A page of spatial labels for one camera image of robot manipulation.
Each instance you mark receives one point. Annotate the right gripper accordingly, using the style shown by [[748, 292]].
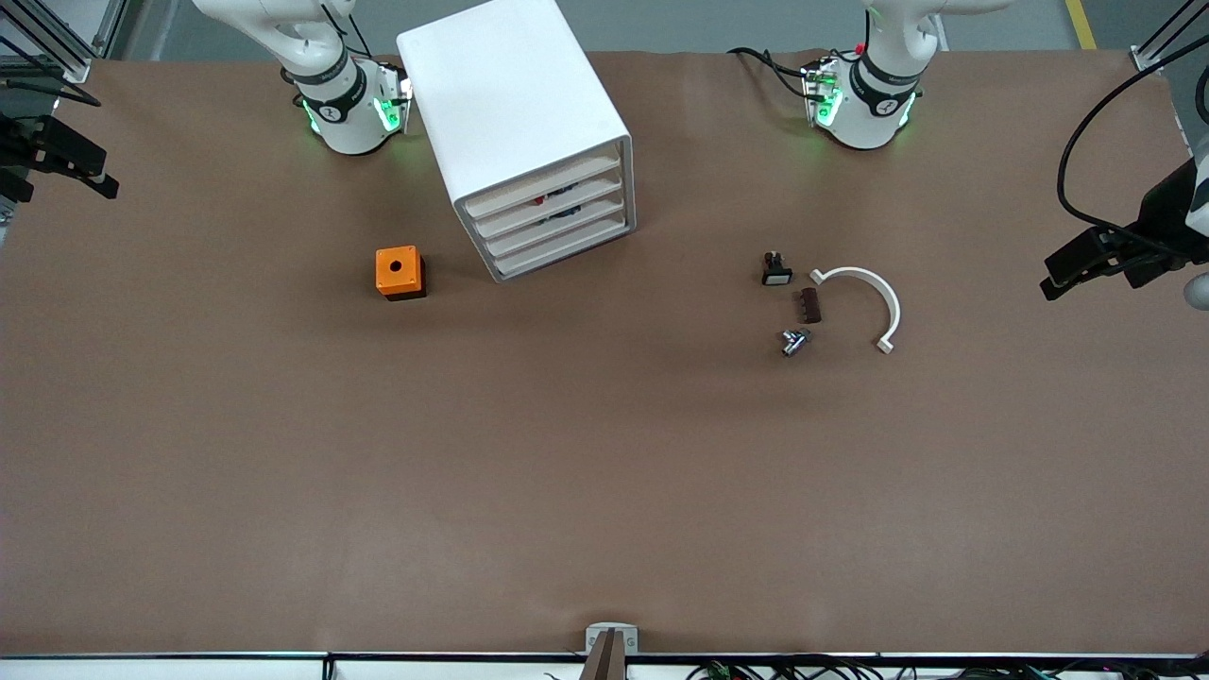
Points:
[[21, 142]]

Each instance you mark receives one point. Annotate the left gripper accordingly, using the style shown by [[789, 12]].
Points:
[[1164, 213]]

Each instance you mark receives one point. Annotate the orange push button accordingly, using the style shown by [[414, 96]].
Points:
[[539, 200]]

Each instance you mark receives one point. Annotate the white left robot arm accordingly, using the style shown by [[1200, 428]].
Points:
[[869, 113]]

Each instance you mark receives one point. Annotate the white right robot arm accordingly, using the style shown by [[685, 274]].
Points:
[[345, 123]]

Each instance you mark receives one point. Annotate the black part inside drawer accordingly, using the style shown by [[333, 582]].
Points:
[[564, 214]]

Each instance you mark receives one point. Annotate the brown terminal block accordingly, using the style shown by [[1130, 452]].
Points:
[[807, 306]]

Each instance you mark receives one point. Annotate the silver metal connector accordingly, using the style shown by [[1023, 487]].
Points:
[[794, 342]]

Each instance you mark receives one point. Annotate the orange box with hole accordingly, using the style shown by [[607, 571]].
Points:
[[397, 269]]

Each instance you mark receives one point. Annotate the aluminium frame post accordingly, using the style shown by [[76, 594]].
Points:
[[1148, 59], [76, 68]]

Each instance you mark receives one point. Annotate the white curved bracket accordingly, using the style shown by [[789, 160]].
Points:
[[888, 302]]

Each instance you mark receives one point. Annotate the black switch with white face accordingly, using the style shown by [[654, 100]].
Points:
[[775, 274]]

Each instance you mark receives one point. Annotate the white table edge rail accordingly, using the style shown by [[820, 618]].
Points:
[[189, 669]]

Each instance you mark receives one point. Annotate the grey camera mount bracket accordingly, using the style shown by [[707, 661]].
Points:
[[611, 652]]

